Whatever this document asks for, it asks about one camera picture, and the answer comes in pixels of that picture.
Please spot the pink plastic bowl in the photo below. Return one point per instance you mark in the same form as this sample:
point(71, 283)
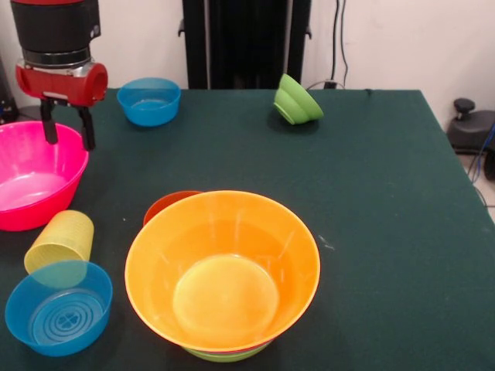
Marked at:
point(46, 216)
point(23, 162)

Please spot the orange plastic bowl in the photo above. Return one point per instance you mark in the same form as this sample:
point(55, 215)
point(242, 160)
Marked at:
point(220, 239)

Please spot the small green plastic bowl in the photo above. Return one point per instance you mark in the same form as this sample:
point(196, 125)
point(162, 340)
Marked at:
point(298, 104)

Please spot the black stand base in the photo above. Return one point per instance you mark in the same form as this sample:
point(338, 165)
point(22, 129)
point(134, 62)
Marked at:
point(23, 112)
point(475, 131)

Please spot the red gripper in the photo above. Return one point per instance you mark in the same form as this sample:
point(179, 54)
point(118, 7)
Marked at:
point(62, 85)

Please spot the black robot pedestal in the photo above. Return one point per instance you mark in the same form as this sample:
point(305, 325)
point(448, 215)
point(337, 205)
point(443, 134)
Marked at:
point(247, 46)

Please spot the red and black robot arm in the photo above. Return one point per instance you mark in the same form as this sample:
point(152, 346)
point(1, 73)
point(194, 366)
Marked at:
point(54, 27)

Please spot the red plastic bowl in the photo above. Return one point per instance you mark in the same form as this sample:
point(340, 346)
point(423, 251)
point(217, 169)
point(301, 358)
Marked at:
point(162, 205)

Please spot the yellow plastic cup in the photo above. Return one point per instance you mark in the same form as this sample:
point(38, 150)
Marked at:
point(65, 235)

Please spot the dark green table cloth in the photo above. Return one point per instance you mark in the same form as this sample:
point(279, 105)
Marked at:
point(348, 174)

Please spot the large green plastic bowl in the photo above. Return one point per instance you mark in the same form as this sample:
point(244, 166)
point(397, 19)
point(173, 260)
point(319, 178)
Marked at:
point(228, 358)

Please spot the blue plastic bowl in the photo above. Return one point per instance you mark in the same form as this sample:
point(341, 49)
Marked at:
point(149, 104)
point(58, 320)

